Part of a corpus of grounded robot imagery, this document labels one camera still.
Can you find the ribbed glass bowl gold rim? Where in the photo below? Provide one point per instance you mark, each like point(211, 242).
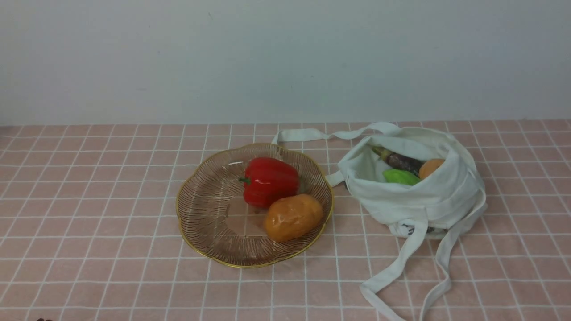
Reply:
point(204, 204)

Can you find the orange vegetable in bag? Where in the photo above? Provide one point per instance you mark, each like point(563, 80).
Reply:
point(429, 167)

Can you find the orange potato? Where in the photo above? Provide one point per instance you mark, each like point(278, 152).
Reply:
point(292, 217)

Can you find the white cloth bag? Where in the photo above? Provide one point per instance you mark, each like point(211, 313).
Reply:
point(443, 206)

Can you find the red bell pepper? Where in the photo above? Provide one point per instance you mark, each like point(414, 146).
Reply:
point(267, 180)

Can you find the green vegetable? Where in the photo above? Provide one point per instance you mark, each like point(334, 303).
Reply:
point(402, 177)

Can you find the purple eggplant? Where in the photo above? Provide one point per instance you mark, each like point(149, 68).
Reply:
point(398, 161)

